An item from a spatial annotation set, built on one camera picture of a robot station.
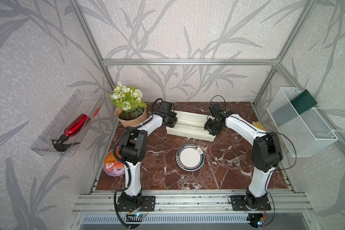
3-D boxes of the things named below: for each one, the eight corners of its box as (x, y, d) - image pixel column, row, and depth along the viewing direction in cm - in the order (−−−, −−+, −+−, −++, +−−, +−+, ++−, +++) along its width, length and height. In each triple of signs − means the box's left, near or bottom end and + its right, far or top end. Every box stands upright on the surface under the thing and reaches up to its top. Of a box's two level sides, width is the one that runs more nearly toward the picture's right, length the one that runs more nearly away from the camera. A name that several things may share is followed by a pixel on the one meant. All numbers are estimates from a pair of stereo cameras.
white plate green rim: (175, 171, 87) (175, 170, 85) (176, 145, 98) (176, 143, 96) (205, 171, 87) (206, 170, 85) (202, 145, 98) (203, 144, 97)
